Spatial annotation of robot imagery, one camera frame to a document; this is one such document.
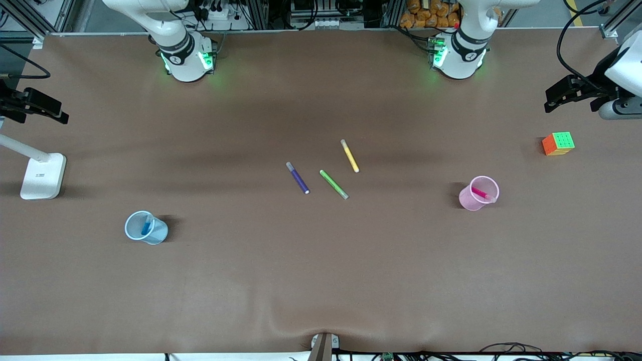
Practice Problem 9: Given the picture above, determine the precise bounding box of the multicoloured puzzle cube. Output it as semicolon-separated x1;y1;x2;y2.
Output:
541;131;576;157

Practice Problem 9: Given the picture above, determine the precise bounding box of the white lamp stand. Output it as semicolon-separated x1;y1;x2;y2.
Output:
0;133;67;201

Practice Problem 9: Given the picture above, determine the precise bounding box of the pink plastic cup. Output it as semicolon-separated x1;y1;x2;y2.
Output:
458;175;501;212

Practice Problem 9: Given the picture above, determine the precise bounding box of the orange snack bag pile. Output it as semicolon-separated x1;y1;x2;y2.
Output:
399;0;464;30

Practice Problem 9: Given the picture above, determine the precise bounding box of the light blue plastic cup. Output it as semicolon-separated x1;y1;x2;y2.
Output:
124;211;170;246

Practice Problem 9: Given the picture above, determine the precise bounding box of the white power strip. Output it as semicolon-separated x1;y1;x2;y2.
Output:
198;3;242;22

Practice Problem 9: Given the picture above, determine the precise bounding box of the yellow marker pen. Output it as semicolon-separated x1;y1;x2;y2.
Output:
340;139;361;173

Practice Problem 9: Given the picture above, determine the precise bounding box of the green marker pen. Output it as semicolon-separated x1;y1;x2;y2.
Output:
319;169;350;201

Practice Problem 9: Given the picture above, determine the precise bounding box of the purple marker pen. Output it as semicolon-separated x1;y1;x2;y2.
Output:
285;161;310;195

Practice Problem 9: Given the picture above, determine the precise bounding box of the metal table edge clamp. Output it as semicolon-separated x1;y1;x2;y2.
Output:
309;332;340;361

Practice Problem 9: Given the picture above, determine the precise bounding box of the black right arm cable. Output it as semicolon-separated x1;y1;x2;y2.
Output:
0;42;52;80

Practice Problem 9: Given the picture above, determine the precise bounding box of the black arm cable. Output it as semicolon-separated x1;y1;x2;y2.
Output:
556;0;615;92
0;42;52;80

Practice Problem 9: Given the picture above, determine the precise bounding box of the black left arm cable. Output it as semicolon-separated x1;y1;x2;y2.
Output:
556;0;615;92

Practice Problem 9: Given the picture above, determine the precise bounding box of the aluminium frame corner post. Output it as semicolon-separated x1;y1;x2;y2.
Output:
599;0;634;40

